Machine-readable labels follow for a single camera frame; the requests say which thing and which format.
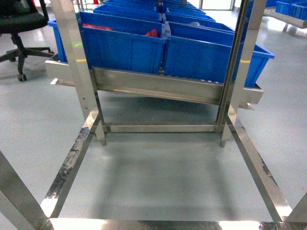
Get blue bins on far shelf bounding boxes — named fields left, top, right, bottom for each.
left=266, top=0, right=307, bottom=20

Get blue plastic bin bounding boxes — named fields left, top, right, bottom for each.
left=47, top=11, right=167, bottom=74
left=163, top=22, right=234, bottom=83

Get black office chair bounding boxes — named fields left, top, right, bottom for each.
left=0, top=0, right=54, bottom=81

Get stainless steel rack frame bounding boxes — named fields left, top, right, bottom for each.
left=0, top=0, right=307, bottom=230

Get blue plastic bin left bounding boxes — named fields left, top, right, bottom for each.
left=47, top=11, right=167, bottom=74

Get blue plastic bin right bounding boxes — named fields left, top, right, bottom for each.
left=163, top=22, right=234, bottom=83

